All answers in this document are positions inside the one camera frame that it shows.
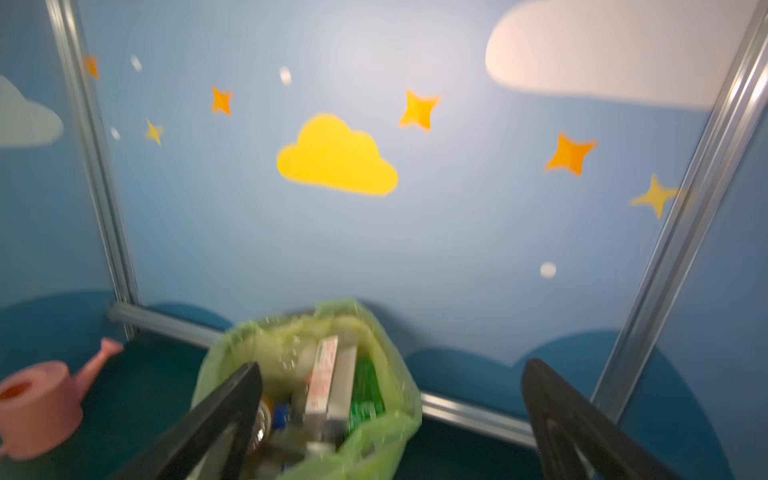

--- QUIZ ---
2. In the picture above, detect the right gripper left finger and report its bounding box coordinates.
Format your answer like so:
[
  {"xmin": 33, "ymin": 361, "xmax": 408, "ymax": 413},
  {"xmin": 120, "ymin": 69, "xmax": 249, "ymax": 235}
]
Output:
[{"xmin": 114, "ymin": 362, "xmax": 263, "ymax": 480}]

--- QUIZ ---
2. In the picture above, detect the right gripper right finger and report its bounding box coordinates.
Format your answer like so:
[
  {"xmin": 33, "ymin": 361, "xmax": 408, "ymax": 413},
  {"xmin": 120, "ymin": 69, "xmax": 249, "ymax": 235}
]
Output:
[{"xmin": 521, "ymin": 359, "xmax": 680, "ymax": 480}]

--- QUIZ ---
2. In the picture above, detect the green soda bottle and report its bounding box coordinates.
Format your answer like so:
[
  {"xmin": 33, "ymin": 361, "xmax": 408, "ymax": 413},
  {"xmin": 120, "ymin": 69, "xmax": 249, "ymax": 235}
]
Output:
[{"xmin": 347, "ymin": 356, "xmax": 386, "ymax": 435}]

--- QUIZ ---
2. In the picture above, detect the bottle red pink label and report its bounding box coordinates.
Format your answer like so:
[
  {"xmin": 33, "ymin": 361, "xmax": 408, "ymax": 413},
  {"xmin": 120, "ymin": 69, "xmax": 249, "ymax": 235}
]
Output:
[{"xmin": 303, "ymin": 330, "xmax": 359, "ymax": 443}]

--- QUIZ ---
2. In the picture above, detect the green bin liner bag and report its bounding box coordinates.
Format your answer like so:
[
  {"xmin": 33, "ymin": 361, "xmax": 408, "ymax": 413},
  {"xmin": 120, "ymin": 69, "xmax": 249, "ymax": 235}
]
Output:
[{"xmin": 192, "ymin": 301, "xmax": 422, "ymax": 479}]

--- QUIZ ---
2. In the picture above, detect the pink watering can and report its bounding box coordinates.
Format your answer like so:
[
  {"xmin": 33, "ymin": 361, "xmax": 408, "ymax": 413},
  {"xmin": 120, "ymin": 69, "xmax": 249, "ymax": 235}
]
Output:
[{"xmin": 1, "ymin": 338, "xmax": 123, "ymax": 461}]

